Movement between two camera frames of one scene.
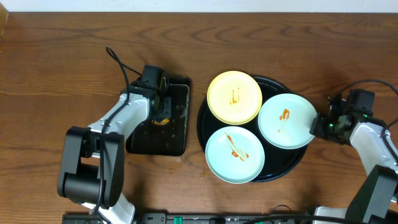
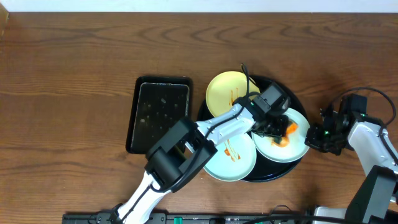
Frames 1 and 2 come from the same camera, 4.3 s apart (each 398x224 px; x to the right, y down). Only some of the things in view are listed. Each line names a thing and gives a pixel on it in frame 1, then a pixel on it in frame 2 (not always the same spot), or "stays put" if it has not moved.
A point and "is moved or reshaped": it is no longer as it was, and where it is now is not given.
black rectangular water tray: (170, 139) stays put
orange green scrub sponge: (164, 121) → (283, 140)
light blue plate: (285, 121) is moved or reshaped
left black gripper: (165, 104) → (275, 127)
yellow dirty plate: (234, 98) stays put
